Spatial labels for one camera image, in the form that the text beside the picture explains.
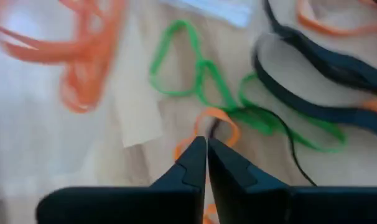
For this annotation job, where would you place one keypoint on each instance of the green rubber band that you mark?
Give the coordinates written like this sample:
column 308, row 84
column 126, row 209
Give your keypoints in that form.
column 263, row 119
column 196, row 46

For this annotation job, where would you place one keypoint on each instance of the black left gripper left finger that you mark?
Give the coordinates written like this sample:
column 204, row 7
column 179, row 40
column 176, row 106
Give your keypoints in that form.
column 129, row 205

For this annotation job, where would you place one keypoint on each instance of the clear plastic zip bag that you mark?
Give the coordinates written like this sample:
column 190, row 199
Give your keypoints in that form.
column 138, row 118

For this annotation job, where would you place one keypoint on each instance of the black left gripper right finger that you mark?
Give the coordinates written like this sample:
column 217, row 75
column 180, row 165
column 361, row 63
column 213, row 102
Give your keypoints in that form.
column 285, row 205

